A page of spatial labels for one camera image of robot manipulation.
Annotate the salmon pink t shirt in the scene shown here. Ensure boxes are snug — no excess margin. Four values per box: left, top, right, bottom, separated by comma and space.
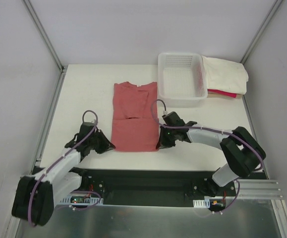
112, 82, 159, 152

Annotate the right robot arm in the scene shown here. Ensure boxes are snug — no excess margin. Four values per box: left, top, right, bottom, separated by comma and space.
156, 112, 266, 197

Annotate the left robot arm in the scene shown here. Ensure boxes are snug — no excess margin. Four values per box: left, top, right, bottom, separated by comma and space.
11, 122, 115, 226

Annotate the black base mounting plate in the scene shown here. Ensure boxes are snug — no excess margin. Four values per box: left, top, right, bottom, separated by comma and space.
31, 166, 241, 206

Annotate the white perforated plastic basket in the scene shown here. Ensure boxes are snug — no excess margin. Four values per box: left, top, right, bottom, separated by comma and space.
158, 52, 208, 108

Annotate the folded tan t shirt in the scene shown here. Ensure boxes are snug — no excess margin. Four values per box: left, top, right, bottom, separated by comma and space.
208, 92, 243, 100

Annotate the folded cream t shirt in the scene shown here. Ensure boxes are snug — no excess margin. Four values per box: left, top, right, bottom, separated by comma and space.
202, 56, 249, 95

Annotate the left white cable duct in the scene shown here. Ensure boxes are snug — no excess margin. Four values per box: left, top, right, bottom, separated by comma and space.
59, 196, 104, 206

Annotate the white cable duct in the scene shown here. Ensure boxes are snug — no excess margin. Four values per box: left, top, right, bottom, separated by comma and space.
193, 198, 210, 209
59, 196, 104, 206

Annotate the left side aluminium rail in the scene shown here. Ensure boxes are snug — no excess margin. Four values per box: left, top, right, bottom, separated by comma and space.
29, 68, 66, 174

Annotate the aluminium rail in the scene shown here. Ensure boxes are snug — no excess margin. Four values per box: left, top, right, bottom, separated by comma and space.
15, 173, 287, 199
29, 68, 66, 174

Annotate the right white cable duct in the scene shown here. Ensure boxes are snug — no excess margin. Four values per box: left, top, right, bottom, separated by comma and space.
193, 198, 210, 209

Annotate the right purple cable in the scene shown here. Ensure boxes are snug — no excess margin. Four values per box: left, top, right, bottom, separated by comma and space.
150, 99, 265, 214

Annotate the front aluminium rail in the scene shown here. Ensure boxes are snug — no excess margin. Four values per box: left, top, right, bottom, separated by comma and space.
15, 173, 287, 199

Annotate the left aluminium frame post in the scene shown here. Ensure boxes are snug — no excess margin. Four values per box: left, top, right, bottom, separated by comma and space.
22, 0, 65, 72

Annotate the aluminium frame post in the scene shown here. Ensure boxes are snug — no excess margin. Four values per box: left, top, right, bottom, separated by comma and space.
240, 0, 285, 64
22, 0, 65, 72

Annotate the right aluminium frame post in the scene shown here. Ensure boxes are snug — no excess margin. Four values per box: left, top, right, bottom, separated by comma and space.
240, 0, 285, 64

